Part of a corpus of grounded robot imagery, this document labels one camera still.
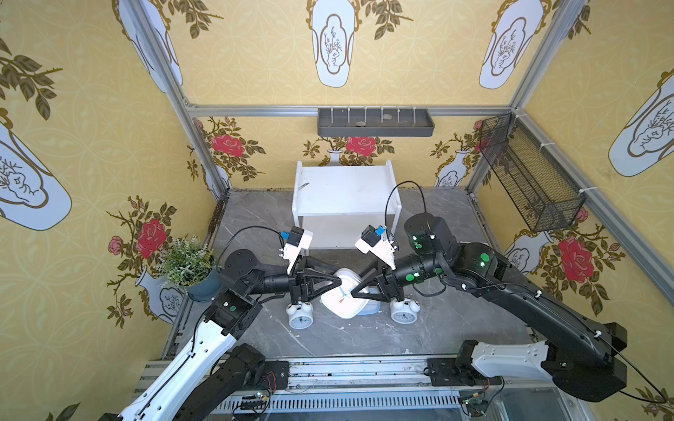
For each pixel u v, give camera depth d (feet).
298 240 1.67
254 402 2.37
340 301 1.83
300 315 2.56
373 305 2.74
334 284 1.74
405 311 2.59
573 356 1.30
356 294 1.74
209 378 1.87
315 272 1.70
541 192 2.74
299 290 1.66
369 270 1.83
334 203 2.40
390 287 1.58
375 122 3.02
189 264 2.54
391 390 2.35
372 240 1.64
